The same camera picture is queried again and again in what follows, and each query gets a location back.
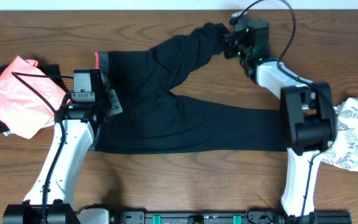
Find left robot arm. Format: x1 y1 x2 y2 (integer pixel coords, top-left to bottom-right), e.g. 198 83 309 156
2 69 119 223

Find white fern print cloth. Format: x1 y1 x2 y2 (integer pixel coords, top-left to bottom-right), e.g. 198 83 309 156
322 98 358 172

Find left black cable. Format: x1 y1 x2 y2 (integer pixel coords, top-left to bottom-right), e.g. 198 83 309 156
11 72 74 224

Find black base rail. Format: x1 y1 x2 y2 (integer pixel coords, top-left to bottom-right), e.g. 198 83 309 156
76 207 352 224

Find right black cable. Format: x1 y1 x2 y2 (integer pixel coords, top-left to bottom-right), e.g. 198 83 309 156
230 0 335 218

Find pink folded cloth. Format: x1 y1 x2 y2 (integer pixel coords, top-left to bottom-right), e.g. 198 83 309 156
0 56 65 139

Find black folded garment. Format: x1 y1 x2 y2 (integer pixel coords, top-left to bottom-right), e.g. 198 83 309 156
0 65 68 136

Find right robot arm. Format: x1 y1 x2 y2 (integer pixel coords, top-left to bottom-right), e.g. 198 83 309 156
223 17 337 223

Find black leggings with red waistband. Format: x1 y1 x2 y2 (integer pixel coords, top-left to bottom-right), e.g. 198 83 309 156
93 23 285 154

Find black cable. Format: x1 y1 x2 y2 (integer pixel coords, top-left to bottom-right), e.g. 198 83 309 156
230 0 335 218
11 72 74 224

